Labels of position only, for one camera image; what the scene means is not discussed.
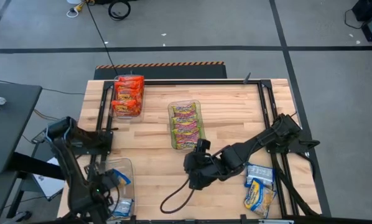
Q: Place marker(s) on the black desk stand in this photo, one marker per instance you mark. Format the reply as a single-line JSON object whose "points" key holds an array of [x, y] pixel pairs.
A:
{"points": [[33, 163]]}

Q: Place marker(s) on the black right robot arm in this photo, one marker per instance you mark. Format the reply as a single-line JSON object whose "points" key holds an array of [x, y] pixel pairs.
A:
{"points": [[251, 146]]}

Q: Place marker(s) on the black aluminium table frame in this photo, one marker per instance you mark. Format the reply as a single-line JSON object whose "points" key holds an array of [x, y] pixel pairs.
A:
{"points": [[189, 82]]}

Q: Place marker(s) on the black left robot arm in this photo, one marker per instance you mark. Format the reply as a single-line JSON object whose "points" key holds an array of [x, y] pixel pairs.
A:
{"points": [[77, 183]]}

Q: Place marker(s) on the white paper sheet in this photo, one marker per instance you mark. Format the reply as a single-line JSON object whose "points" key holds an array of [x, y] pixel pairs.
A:
{"points": [[49, 183]]}

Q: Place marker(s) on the black yellow-striped floor mat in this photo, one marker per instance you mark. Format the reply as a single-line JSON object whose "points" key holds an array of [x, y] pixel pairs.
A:
{"points": [[161, 72]]}

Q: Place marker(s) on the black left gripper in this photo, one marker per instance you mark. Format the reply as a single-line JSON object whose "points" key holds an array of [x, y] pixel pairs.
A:
{"points": [[106, 183]]}

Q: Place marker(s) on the small black frame clamp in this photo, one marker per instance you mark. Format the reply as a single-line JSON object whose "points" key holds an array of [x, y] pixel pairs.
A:
{"points": [[247, 79]]}

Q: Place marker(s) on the dark grey desk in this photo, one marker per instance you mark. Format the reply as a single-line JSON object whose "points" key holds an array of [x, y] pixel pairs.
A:
{"points": [[12, 133]]}

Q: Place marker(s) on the white metal bracket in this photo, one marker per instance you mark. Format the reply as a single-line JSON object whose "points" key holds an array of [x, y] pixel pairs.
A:
{"points": [[276, 221]]}

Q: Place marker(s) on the clear plastic bin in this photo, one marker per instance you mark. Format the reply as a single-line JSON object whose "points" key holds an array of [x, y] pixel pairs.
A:
{"points": [[186, 102], [123, 163], [127, 118]]}

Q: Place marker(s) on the yellow power plug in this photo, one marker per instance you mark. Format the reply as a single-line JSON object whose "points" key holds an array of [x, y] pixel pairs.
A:
{"points": [[79, 5]]}

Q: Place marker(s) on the blue Maruchan ramen pack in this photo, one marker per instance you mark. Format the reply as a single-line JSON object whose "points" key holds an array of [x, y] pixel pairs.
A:
{"points": [[260, 196], [123, 179], [123, 207], [260, 174]]}

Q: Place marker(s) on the orange Maruchan ramen pack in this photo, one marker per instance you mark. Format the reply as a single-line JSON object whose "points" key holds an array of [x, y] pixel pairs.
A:
{"points": [[131, 78], [128, 85], [125, 108], [128, 94]]}

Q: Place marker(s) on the lime chili shrimp ramen pack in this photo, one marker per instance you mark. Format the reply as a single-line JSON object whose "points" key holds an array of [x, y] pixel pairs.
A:
{"points": [[184, 109], [186, 133], [186, 122], [186, 144]]}

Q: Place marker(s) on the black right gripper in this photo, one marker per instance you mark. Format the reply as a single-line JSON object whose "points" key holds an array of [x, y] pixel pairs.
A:
{"points": [[201, 171]]}

